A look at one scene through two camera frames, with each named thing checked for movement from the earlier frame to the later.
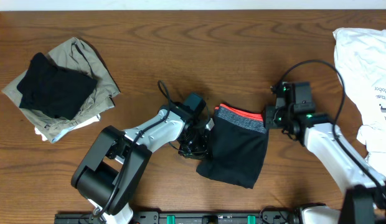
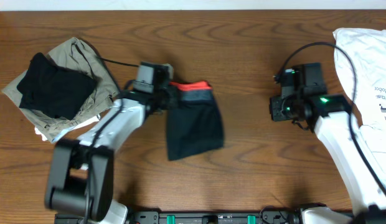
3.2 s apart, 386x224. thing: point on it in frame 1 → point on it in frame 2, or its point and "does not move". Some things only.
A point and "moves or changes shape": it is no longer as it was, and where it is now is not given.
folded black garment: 60,92 does not move
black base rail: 271,216 does not move
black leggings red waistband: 240,147 moves or changes shape
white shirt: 363,61 does not move
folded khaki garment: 77,56 does not move
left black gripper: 198,144 → 169,95
